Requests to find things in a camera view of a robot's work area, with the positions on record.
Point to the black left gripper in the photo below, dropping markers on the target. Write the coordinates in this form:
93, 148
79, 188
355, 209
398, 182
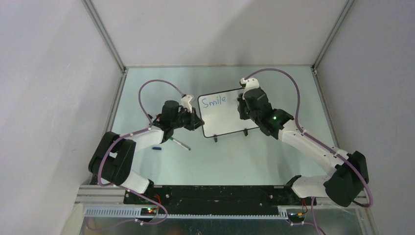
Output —
195, 121

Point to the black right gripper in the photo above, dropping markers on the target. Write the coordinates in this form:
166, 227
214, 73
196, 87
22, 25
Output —
242, 102

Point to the small black framed whiteboard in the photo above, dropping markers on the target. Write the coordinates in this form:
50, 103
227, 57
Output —
219, 112

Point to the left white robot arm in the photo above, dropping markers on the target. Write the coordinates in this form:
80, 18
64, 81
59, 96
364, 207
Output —
113, 158

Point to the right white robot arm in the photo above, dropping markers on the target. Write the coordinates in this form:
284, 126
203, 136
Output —
345, 174

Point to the green capped whiteboard marker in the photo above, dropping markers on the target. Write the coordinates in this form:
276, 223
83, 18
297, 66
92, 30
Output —
180, 143

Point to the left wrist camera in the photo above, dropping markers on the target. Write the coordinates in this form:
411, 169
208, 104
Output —
186, 102

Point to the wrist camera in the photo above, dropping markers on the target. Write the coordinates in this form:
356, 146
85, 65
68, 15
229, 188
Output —
248, 84
186, 102

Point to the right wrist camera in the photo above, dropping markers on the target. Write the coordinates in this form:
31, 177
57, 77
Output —
248, 84

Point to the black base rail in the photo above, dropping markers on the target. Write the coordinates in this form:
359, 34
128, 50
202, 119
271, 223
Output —
226, 200

